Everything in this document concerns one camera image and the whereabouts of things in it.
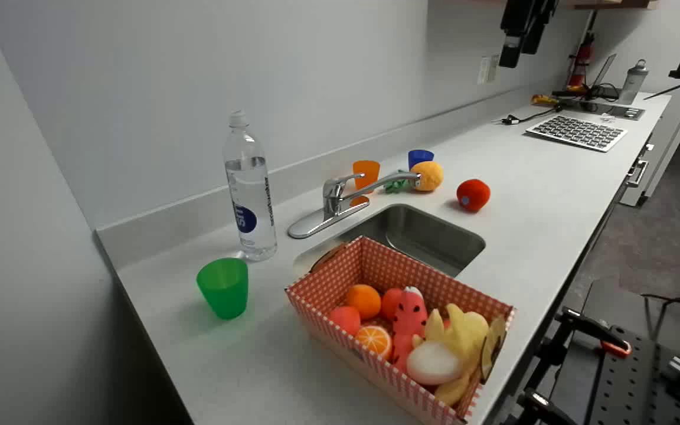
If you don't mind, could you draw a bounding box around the green plastic cup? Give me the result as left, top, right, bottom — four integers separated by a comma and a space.
194, 255, 251, 323

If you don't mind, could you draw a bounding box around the chrome sink faucet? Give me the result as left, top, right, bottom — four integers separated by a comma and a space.
285, 170, 422, 240

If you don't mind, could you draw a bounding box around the orange plastic cup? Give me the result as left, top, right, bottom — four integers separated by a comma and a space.
350, 159, 383, 197

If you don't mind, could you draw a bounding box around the clear plastic water bottle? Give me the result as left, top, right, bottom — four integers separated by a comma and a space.
223, 108, 282, 265

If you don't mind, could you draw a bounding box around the orange toy fruit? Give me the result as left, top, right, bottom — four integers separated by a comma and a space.
345, 282, 383, 322

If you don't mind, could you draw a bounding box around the orange plush pineapple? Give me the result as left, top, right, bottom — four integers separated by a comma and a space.
383, 159, 447, 197

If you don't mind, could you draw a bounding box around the red bottle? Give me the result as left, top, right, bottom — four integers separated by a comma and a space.
566, 30, 597, 93

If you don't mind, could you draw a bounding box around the black perforated cart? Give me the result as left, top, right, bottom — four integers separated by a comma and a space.
574, 325, 680, 425

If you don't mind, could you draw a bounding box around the blue plastic cup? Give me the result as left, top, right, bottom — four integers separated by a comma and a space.
407, 147, 436, 172

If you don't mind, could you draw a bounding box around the silver drawer handle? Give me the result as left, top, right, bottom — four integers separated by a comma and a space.
622, 139, 657, 210

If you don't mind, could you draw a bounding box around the grey computer keyboard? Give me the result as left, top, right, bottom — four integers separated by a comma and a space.
524, 113, 629, 153

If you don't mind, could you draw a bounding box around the yellow handled tool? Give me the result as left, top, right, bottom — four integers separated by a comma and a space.
532, 93, 566, 111

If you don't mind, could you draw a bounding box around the red plush fruit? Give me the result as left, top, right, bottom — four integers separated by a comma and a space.
455, 177, 494, 216

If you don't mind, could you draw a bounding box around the yellow banana plush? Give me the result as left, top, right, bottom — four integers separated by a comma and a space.
420, 302, 492, 408

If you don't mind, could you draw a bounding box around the stainless steel sink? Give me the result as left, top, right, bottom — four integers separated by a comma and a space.
291, 200, 488, 279

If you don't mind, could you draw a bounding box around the silver metal bottle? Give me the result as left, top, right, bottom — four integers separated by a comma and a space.
617, 56, 651, 107

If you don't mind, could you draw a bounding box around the white toy onion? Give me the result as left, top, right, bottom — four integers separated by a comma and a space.
404, 338, 466, 388

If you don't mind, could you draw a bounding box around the black clamp orange tip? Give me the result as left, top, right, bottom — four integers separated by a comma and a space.
551, 305, 636, 362

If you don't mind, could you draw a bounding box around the halved orange toy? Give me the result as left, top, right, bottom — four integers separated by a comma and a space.
355, 323, 394, 362

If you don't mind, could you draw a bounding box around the red watermelon plush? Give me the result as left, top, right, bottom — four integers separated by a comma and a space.
390, 284, 429, 364

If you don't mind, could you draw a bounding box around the red checkered cardboard basket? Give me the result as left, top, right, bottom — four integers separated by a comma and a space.
284, 235, 518, 425

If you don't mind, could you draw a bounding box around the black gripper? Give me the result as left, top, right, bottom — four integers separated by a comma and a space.
498, 0, 559, 72

